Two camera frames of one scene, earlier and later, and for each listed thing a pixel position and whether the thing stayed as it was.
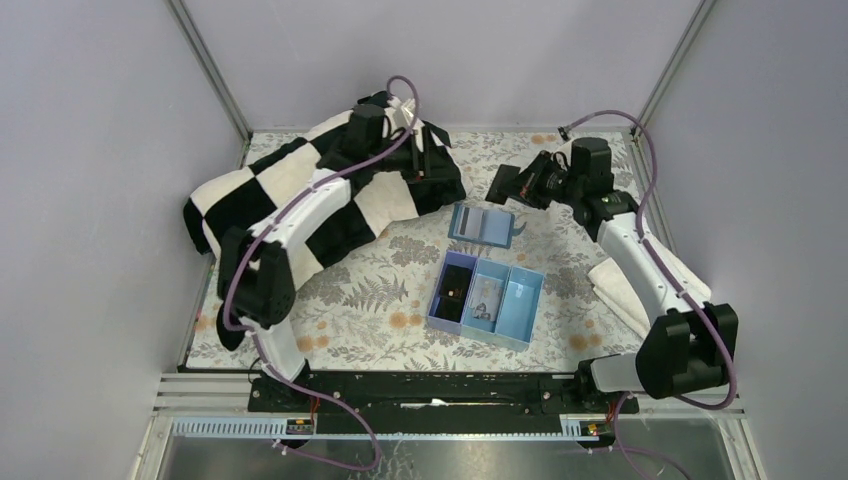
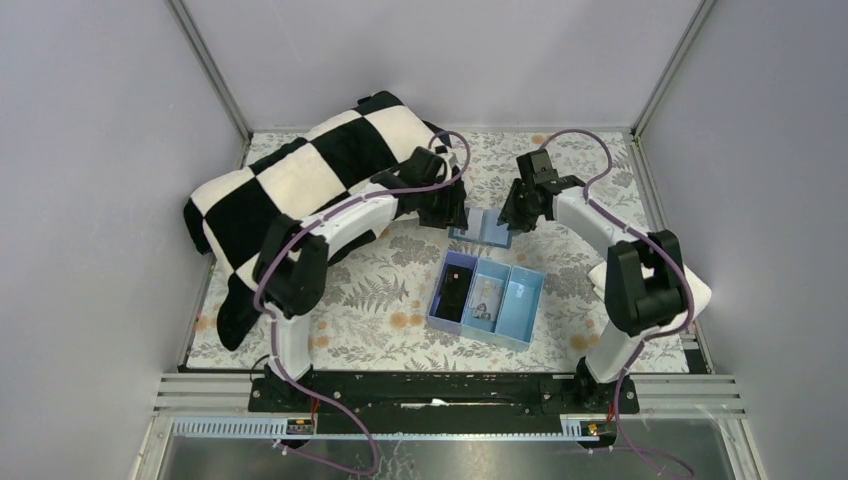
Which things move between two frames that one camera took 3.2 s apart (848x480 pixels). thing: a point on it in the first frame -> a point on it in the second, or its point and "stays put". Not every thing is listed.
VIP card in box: (484, 306) stays put
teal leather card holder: (483, 226) stays put
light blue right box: (516, 322) stays put
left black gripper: (411, 158) -> (441, 213)
